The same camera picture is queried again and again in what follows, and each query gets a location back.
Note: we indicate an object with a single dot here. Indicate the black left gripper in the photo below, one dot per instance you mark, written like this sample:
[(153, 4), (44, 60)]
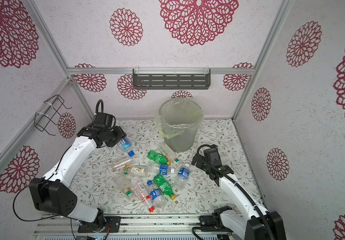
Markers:
[(120, 133)]

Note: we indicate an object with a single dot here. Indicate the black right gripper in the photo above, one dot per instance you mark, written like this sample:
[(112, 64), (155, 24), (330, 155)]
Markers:
[(195, 157)]

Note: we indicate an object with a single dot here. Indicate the blue pink Fiji bottle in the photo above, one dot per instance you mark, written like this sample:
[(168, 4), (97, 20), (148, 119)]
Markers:
[(126, 146)]

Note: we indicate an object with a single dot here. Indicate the clear bottle blue label white cap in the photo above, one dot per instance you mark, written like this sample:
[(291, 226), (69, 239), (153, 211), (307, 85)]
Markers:
[(182, 176)]

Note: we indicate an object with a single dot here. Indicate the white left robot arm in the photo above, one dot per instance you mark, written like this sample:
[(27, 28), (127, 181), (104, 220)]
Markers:
[(51, 193)]

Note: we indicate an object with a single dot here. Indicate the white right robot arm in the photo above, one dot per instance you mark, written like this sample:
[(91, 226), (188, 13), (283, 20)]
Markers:
[(254, 222)]

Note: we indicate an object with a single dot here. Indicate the silver mesh waste bin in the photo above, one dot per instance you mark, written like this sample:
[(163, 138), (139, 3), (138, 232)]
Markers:
[(183, 142)]

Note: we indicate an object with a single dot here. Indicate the green plastic bin liner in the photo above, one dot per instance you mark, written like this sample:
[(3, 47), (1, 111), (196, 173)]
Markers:
[(177, 116)]

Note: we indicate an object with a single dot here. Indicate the clear bottle white yellow label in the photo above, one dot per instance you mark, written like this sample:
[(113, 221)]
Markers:
[(134, 171)]

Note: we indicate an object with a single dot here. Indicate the clear bottle green red label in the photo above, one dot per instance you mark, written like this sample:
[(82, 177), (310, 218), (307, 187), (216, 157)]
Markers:
[(169, 153)]

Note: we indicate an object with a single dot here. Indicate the green bottle yellow cap upper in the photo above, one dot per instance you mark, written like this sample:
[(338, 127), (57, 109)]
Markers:
[(158, 158)]

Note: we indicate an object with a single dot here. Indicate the green bottle yellow cap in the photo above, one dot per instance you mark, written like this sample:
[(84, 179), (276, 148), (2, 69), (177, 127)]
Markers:
[(158, 158), (164, 186)]

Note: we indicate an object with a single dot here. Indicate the clear bottle green cap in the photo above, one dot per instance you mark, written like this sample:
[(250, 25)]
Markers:
[(123, 185)]

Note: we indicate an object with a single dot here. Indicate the crushed Pocari bottle blue label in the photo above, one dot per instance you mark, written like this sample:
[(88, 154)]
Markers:
[(162, 169)]

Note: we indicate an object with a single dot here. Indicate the green bottle yellow cap lower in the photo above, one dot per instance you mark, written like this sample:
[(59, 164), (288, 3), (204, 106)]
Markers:
[(164, 186)]

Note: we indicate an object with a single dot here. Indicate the clear bottle red cap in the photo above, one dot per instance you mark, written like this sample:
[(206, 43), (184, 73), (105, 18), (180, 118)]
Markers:
[(142, 193)]

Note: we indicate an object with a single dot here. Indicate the dark grey wall shelf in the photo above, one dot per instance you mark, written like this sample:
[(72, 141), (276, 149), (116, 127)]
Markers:
[(171, 80)]

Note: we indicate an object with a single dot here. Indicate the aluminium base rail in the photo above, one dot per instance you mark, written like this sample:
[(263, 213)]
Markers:
[(128, 224)]

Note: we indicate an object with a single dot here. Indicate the black wire wall rack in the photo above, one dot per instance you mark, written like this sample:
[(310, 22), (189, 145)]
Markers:
[(46, 116)]

